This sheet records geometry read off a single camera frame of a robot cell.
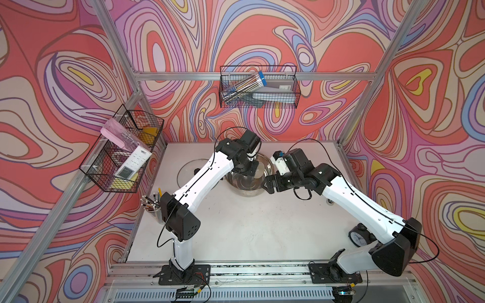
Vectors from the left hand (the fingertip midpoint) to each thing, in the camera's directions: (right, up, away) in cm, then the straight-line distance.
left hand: (252, 171), depth 79 cm
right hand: (+8, -6, -3) cm, 11 cm away
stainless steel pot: (-4, -10, +25) cm, 27 cm away
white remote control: (-45, +3, -10) cm, 47 cm away
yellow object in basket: (-44, +15, -1) cm, 47 cm away
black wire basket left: (-51, +6, -10) cm, 52 cm away
